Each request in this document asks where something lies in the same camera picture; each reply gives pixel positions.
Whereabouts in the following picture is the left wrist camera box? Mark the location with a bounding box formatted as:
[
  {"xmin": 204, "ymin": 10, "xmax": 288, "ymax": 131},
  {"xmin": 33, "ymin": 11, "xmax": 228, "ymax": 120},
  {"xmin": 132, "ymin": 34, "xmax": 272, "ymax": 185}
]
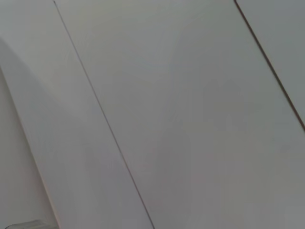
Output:
[{"xmin": 4, "ymin": 219, "xmax": 48, "ymax": 229}]

